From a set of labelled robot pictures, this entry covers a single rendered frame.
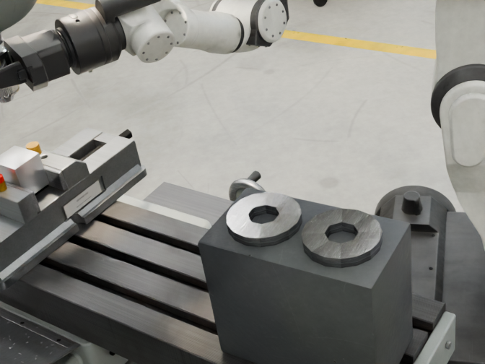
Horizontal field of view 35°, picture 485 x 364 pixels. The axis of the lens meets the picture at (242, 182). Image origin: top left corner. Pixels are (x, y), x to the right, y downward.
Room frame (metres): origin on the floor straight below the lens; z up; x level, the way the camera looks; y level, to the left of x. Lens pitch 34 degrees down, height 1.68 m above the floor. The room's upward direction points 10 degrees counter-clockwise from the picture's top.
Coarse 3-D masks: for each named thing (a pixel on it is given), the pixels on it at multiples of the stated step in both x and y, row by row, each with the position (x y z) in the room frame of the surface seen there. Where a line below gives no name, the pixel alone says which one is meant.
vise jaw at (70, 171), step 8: (48, 152) 1.11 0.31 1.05; (48, 160) 1.09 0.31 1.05; (56, 160) 1.08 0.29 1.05; (64, 160) 1.08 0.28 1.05; (72, 160) 1.07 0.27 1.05; (48, 168) 1.06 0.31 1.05; (56, 168) 1.06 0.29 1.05; (64, 168) 1.05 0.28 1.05; (72, 168) 1.07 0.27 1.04; (80, 168) 1.08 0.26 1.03; (48, 176) 1.06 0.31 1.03; (56, 176) 1.05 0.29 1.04; (64, 176) 1.05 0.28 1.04; (72, 176) 1.06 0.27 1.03; (80, 176) 1.07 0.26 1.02; (48, 184) 1.07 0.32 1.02; (56, 184) 1.05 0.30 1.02; (64, 184) 1.05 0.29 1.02; (72, 184) 1.06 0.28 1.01
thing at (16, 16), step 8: (0, 0) 0.97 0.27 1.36; (8, 0) 0.98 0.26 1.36; (16, 0) 1.00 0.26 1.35; (24, 0) 1.01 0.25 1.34; (32, 0) 1.03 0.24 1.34; (0, 8) 0.98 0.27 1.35; (8, 8) 0.99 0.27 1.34; (16, 8) 1.00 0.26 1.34; (24, 8) 1.02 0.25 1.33; (0, 16) 0.98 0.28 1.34; (8, 16) 1.00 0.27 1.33; (16, 16) 1.01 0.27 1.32; (24, 16) 1.03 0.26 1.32; (0, 24) 0.99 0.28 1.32; (8, 24) 1.00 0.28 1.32
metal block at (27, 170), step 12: (0, 156) 1.07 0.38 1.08; (12, 156) 1.07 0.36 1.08; (24, 156) 1.06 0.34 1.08; (36, 156) 1.06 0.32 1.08; (0, 168) 1.05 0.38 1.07; (12, 168) 1.03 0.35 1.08; (24, 168) 1.04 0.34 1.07; (36, 168) 1.05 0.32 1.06; (12, 180) 1.03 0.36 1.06; (24, 180) 1.03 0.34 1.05; (36, 180) 1.05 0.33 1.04; (36, 192) 1.04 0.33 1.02
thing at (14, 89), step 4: (8, 56) 1.04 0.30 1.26; (4, 60) 1.03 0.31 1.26; (8, 60) 1.04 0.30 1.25; (0, 64) 1.02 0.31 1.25; (4, 64) 1.03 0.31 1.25; (8, 64) 1.03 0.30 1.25; (0, 68) 1.02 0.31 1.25; (4, 88) 1.02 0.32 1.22; (8, 88) 1.02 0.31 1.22; (12, 88) 1.03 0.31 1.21; (16, 88) 1.03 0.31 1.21; (0, 92) 1.02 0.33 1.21; (4, 92) 1.02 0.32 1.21; (8, 92) 1.02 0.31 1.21; (12, 92) 1.03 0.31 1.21; (16, 92) 1.03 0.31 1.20; (0, 96) 1.02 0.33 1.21; (4, 96) 1.02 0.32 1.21; (8, 96) 1.02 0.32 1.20
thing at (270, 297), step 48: (240, 240) 0.69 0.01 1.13; (288, 240) 0.68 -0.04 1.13; (336, 240) 0.67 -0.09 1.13; (384, 240) 0.65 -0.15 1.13; (240, 288) 0.68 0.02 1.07; (288, 288) 0.64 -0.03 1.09; (336, 288) 0.60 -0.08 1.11; (384, 288) 0.61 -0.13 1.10; (240, 336) 0.69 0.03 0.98; (288, 336) 0.64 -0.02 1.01; (336, 336) 0.61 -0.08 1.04; (384, 336) 0.60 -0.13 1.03
